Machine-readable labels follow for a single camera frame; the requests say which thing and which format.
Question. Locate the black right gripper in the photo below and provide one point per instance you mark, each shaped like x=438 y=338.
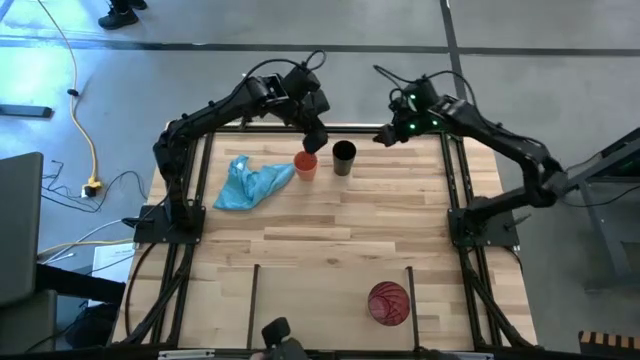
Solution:
x=415 y=112

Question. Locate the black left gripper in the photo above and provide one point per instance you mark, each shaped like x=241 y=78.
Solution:
x=315 y=110

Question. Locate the small orange cup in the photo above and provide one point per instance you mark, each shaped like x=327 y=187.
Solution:
x=305 y=169

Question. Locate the black cup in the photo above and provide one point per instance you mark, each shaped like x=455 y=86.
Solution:
x=344 y=160

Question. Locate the large dark red cup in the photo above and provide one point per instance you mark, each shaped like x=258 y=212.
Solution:
x=389 y=303

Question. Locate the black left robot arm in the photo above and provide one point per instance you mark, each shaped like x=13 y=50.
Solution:
x=215 y=112

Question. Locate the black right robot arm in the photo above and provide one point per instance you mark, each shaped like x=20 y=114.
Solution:
x=500 y=137

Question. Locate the teal cloth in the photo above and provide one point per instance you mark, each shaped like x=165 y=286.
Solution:
x=250 y=185

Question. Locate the black hand-held device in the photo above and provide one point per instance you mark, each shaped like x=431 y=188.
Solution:
x=280 y=340

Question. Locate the person's hand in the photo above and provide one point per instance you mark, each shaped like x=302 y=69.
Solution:
x=257 y=356

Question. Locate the yellow power plug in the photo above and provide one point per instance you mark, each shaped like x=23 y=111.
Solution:
x=92 y=187

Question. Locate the person's black shoe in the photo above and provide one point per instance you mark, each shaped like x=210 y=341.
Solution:
x=117 y=19

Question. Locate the white paper sheet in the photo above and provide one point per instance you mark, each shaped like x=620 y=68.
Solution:
x=112 y=260

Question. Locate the grey metal cart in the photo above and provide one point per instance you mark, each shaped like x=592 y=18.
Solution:
x=615 y=220

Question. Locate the black bag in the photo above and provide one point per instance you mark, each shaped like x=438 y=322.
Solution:
x=95 y=327

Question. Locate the black flat floor bar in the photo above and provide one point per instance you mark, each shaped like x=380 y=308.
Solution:
x=25 y=111

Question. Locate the orange black striped object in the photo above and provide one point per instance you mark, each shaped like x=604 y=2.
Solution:
x=607 y=341

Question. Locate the black aluminium table frame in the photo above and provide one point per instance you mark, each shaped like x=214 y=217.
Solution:
x=350 y=130

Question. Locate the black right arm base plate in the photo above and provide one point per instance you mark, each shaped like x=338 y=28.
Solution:
x=495 y=232

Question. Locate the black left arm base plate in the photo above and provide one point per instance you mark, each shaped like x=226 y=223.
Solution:
x=150 y=232

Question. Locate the white bracket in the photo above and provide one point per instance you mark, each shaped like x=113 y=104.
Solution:
x=465 y=356
x=185 y=354

